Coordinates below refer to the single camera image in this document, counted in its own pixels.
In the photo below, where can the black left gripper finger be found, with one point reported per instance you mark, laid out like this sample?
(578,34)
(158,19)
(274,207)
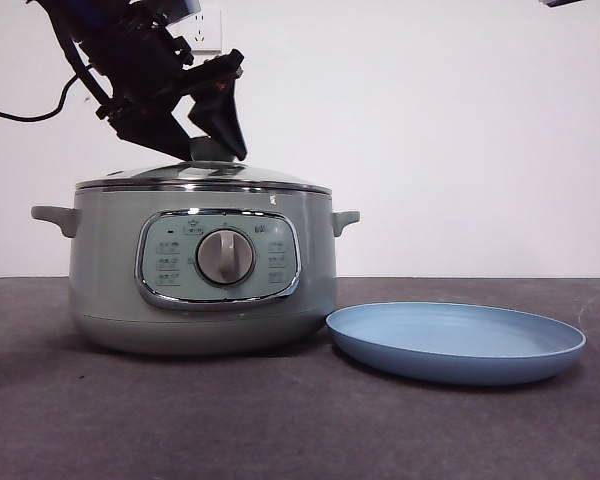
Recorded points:
(155,131)
(220,122)

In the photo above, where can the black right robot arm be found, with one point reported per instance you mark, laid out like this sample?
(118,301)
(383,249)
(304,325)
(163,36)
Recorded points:
(560,2)

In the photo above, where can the blue round plate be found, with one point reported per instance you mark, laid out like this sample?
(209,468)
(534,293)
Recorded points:
(455,340)

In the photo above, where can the glass lid with green knob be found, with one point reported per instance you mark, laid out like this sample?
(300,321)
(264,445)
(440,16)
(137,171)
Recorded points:
(205,172)

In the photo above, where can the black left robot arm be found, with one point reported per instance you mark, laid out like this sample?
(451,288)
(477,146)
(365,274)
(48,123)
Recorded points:
(125,55)

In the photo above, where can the white wall socket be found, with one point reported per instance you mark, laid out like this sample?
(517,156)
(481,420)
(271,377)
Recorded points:
(207,35)

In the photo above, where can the pale green electric steamer pot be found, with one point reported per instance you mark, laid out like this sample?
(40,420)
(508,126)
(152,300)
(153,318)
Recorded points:
(110,280)

